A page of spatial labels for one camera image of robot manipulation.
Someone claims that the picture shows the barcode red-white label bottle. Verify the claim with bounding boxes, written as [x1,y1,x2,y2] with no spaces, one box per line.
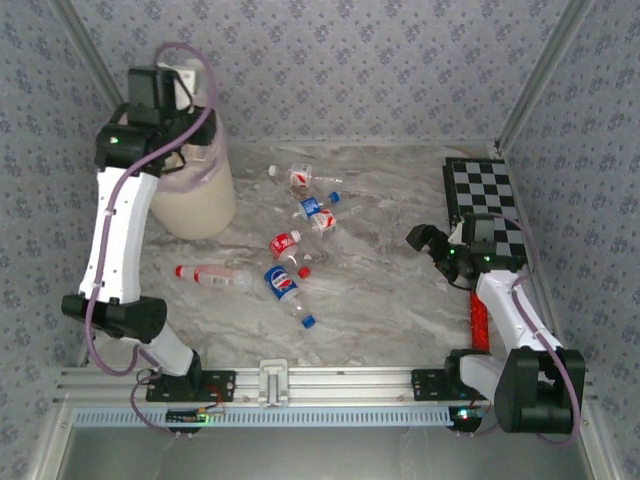
[267,162,346,187]

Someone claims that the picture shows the small circuit board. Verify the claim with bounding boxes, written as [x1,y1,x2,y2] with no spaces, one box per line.
[166,408,210,427]
[448,405,484,432]

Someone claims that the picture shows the black and grey chessboard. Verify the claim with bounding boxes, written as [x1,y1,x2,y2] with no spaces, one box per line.
[443,157,530,271]

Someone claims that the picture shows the red-label white-cap bottle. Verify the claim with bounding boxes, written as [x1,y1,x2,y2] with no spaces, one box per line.
[268,228,304,262]

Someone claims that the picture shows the metal centre bracket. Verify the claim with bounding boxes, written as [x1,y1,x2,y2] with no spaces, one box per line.
[258,358,290,407]

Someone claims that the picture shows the slotted cable duct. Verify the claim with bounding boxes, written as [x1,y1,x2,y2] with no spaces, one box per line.
[73,405,454,429]

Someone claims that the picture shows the cream ribbed bin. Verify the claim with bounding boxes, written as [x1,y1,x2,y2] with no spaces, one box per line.
[149,107,237,240]

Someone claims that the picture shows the blue-label blue-cap clear bottle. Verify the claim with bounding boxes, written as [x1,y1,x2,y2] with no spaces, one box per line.
[263,264,317,330]
[279,191,342,221]

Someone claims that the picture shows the grey metal tray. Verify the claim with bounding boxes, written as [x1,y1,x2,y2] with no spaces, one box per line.
[29,424,616,480]

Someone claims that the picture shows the short purple cable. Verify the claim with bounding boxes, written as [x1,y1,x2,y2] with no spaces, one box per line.
[129,367,179,439]

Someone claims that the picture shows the red glitter strip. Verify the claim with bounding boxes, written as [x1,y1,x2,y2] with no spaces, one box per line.
[469,292,492,352]

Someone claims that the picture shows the long purple cable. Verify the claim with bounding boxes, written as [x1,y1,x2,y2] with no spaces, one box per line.
[84,42,220,377]
[469,212,584,446]

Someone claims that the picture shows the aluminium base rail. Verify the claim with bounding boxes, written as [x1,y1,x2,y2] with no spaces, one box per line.
[54,367,599,404]

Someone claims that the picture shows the red-white label crushed bottle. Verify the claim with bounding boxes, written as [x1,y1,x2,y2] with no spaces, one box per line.
[310,203,365,236]

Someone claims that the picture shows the red-cap pink-label bottle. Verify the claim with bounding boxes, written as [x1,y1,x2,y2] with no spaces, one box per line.
[174,263,254,294]

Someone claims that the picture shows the red-cap unlabelled clear bottle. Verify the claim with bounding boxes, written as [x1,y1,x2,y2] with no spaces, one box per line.
[287,249,329,280]

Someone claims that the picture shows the aluminium corner post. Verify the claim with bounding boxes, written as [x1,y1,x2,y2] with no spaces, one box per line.
[494,0,599,151]
[52,0,124,119]

